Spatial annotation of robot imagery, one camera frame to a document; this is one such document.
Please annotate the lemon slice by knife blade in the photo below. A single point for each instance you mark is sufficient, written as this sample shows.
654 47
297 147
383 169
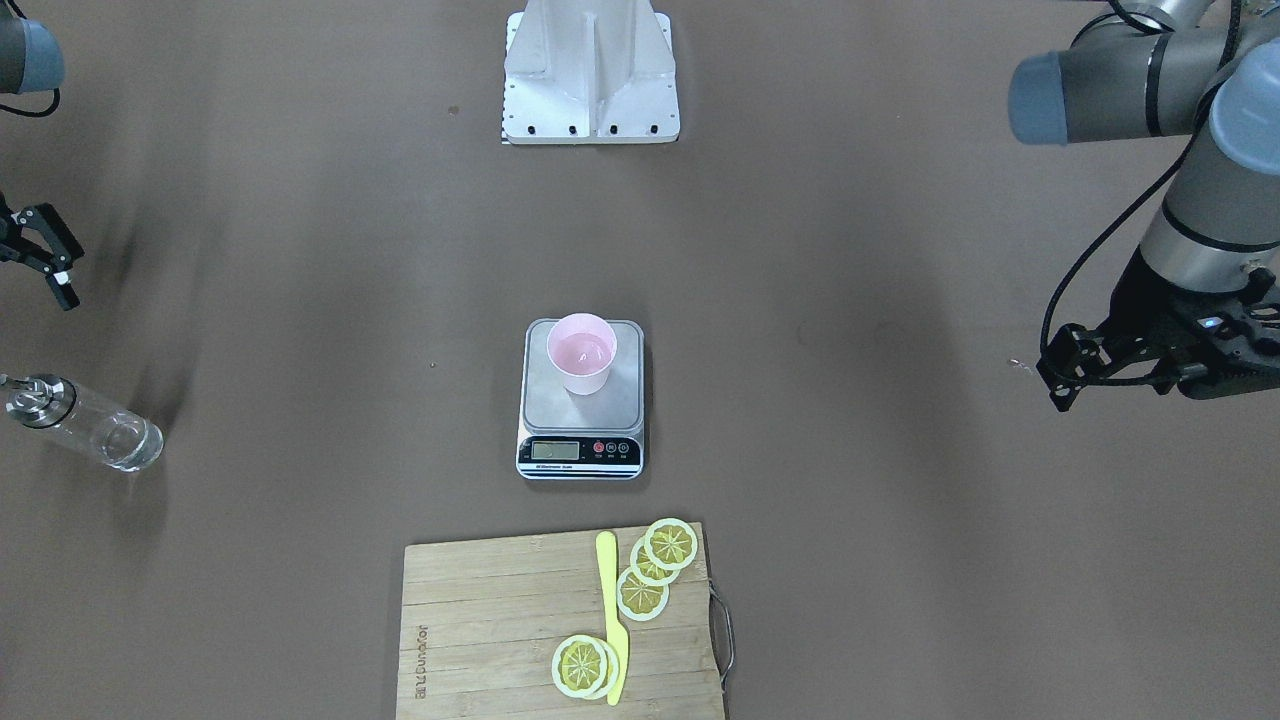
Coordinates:
585 668

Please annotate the silver kitchen scale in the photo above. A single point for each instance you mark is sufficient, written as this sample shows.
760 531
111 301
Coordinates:
564 436

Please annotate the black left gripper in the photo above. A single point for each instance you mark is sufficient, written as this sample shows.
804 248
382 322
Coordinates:
1147 312

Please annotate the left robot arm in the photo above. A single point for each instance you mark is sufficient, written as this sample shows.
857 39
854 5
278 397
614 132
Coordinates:
1153 69

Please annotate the bamboo cutting board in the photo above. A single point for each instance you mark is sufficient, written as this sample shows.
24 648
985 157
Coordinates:
481 621

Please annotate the yellow plastic knife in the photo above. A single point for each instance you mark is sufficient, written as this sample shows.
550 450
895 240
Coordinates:
616 635

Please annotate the pink plastic cup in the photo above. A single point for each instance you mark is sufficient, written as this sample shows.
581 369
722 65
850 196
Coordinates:
582 347

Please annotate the glass sauce bottle metal spout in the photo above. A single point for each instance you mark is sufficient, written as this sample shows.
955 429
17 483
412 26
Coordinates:
75 417

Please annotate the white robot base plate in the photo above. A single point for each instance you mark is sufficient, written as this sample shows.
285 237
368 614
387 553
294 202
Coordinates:
589 73

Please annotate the middle lemon slice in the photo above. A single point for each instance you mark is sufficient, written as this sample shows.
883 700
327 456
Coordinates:
646 570

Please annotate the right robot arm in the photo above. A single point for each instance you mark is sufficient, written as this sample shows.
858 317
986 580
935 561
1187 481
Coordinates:
32 63

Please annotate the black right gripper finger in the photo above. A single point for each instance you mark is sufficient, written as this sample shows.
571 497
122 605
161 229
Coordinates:
37 237

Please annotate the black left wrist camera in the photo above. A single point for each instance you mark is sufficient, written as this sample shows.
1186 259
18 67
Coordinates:
1231 337

